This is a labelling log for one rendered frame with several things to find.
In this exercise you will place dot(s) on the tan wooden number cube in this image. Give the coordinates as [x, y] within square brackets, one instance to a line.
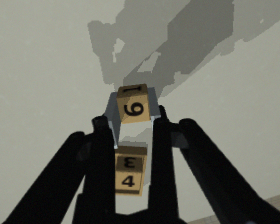
[133, 103]
[128, 173]

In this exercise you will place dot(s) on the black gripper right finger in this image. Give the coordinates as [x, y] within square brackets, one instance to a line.
[231, 197]

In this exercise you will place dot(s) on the tan wooden tray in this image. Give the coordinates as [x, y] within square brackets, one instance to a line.
[132, 151]

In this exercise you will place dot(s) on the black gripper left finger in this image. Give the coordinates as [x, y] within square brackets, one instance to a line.
[49, 197]

